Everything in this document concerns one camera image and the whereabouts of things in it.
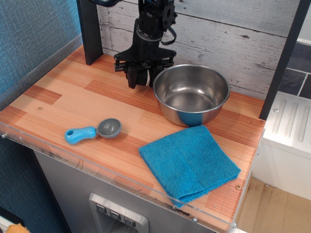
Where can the clear acrylic edge guard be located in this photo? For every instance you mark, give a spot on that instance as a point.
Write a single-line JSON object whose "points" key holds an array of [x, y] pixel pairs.
{"points": [[195, 214]]}

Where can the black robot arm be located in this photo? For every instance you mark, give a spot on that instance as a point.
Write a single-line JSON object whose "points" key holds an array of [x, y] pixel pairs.
{"points": [[155, 21]]}

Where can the dark left shelf post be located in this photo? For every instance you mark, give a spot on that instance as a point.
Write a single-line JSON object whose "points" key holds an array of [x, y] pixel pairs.
{"points": [[90, 30]]}

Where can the white ribbed side unit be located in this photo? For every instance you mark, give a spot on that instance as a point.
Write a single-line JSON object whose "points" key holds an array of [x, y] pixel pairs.
{"points": [[284, 155]]}

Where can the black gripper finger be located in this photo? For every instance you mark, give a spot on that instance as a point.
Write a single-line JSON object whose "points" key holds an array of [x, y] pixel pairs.
{"points": [[132, 77], [153, 73]]}

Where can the dark right shelf post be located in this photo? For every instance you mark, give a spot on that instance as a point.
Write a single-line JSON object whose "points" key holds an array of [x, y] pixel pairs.
{"points": [[295, 29]]}

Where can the silver dispenser button panel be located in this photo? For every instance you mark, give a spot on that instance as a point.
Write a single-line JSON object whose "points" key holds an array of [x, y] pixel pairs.
{"points": [[111, 217]]}

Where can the blue microfiber cloth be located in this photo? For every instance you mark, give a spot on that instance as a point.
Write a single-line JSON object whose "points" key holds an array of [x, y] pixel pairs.
{"points": [[188, 164]]}

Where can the grey toy kitchen cabinet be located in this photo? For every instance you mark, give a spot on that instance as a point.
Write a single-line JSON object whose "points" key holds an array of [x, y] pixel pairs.
{"points": [[72, 185]]}

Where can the blue grey toy scoop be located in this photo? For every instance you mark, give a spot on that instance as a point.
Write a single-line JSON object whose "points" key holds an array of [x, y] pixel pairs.
{"points": [[108, 128]]}

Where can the plush sushi roll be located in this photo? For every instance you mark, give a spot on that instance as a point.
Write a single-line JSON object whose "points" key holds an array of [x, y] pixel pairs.
{"points": [[143, 77]]}

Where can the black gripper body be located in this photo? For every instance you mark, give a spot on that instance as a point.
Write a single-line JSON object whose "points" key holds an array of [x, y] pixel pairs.
{"points": [[144, 53]]}

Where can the dark shelf post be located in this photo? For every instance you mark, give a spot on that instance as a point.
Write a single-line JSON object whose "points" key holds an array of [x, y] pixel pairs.
{"points": [[295, 29], [90, 30]]}

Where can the silver metal bowl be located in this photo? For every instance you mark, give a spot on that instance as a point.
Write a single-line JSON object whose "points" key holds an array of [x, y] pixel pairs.
{"points": [[190, 95]]}

